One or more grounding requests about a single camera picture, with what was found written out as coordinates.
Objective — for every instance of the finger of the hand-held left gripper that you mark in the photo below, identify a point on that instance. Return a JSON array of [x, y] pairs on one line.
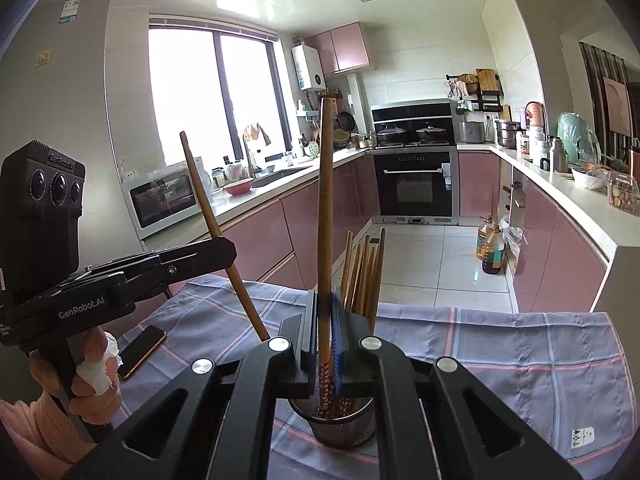
[[135, 262], [200, 260]]

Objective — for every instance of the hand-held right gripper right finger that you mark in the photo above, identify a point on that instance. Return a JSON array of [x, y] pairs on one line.
[[340, 345]]

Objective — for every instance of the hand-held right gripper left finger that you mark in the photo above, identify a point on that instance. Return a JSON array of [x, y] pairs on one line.
[[311, 340]]

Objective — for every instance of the wooden chopstick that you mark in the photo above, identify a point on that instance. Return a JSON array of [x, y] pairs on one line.
[[326, 185], [202, 190]]

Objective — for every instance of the bunch of wooden chopsticks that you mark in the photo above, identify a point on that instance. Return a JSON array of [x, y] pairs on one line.
[[371, 280]]

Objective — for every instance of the black mesh utensil holder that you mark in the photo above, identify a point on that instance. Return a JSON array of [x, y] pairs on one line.
[[345, 432]]

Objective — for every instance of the person's left forearm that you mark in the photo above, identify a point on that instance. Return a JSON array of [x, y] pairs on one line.
[[30, 430]]

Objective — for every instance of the person's left hand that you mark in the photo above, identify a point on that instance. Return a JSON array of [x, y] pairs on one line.
[[92, 407]]

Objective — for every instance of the pink cabinets under window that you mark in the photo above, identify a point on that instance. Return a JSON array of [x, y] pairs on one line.
[[260, 240]]

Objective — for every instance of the white countertop oven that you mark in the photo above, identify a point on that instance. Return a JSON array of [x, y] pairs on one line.
[[160, 200]]

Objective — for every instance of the pink bowl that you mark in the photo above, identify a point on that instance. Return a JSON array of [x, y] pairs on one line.
[[237, 186]]

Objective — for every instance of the black smartphone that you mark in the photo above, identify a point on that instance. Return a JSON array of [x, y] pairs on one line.
[[142, 350]]

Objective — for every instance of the white tissue wad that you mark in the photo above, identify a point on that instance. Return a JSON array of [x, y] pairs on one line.
[[95, 375]]

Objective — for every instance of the steel sink faucet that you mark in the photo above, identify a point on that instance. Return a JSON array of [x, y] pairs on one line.
[[248, 150]]

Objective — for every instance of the grey refrigerator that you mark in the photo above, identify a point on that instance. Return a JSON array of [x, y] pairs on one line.
[[65, 110]]

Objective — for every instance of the kitchen window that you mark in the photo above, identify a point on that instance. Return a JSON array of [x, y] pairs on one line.
[[200, 100]]

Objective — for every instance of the blue plaid tablecloth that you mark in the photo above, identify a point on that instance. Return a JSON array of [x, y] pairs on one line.
[[500, 350]]

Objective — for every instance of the built-in black oven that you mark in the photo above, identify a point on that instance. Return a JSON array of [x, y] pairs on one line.
[[415, 185]]

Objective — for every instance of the dark cooking oil bottle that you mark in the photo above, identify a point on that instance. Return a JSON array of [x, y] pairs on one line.
[[493, 255]]

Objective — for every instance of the yellow cooking oil bottle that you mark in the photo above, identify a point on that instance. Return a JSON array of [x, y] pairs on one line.
[[484, 240]]

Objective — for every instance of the hanging black frying pan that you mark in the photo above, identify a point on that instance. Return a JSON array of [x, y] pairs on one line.
[[346, 121]]

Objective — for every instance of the plastic bag under counter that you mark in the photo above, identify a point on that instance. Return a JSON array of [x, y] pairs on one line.
[[513, 237]]

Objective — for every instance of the steel kettle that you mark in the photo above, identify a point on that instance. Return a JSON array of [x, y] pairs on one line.
[[366, 141]]

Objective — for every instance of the wok with glass lid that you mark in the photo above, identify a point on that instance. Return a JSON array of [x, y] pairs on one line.
[[391, 136]]

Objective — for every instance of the white water heater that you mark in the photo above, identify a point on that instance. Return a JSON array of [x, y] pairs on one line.
[[309, 67]]

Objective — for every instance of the steel cooking pot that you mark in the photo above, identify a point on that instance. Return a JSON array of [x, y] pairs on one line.
[[431, 134]]

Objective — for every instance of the pink peninsula cabinets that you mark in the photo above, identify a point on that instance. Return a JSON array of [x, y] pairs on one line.
[[545, 240]]

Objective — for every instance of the black range hood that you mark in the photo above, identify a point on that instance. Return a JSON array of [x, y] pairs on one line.
[[410, 112]]

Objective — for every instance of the steel rice cooker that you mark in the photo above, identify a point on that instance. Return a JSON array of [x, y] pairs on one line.
[[472, 132]]

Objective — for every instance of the pink upper cabinet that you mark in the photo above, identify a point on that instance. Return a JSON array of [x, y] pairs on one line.
[[345, 47]]

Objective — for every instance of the steel stockpot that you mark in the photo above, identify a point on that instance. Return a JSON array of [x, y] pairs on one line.
[[507, 135]]

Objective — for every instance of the steel thermos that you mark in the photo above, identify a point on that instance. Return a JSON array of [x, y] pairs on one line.
[[560, 156]]

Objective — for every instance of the white bowl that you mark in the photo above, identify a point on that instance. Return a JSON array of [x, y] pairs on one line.
[[589, 179]]

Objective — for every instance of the green kitchen appliance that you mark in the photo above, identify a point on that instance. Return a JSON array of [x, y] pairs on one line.
[[575, 135]]

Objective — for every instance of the clear plastic food container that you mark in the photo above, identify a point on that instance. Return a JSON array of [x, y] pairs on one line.
[[625, 194]]

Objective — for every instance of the black wall rack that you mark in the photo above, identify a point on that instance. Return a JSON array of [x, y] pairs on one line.
[[487, 95]]

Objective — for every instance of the pink wall painting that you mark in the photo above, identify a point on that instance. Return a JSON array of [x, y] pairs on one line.
[[617, 105]]

